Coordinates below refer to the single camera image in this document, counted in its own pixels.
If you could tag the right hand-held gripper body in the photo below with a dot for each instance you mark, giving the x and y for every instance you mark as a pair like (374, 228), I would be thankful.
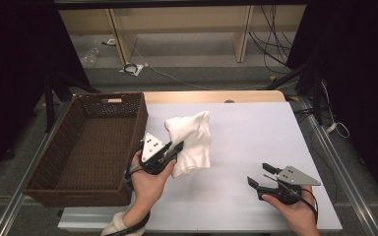
(295, 177)

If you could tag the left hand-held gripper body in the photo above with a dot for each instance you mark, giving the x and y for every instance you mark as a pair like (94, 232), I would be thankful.
(151, 147)

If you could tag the white baby shirt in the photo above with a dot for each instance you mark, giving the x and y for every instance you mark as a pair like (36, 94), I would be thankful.
(190, 137)

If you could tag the brown woven basket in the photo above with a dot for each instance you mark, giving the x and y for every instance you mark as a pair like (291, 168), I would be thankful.
(95, 147)

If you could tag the person's left hand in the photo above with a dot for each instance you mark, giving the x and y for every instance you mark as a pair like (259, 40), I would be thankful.
(149, 190)

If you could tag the person's right hand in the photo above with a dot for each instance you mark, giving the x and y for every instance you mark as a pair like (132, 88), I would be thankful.
(298, 219)

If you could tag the white table sheet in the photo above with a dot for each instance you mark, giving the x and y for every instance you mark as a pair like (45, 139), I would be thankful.
(242, 131)

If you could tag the black metal stand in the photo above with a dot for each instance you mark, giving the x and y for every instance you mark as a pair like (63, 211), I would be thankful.
(318, 98)
(48, 98)

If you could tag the clear plastic bag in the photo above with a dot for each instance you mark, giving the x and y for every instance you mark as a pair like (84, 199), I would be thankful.
(90, 55)

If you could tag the small white tag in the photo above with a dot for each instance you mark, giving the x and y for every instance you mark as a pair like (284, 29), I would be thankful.
(111, 42)

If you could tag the black curtain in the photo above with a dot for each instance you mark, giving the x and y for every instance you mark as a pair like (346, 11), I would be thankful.
(13, 65)
(357, 65)

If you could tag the beige wooden shelf unit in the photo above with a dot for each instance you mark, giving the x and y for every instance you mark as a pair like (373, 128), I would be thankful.
(183, 19)

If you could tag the aluminium rail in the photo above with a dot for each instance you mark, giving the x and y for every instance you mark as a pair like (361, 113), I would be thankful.
(351, 191)
(8, 219)

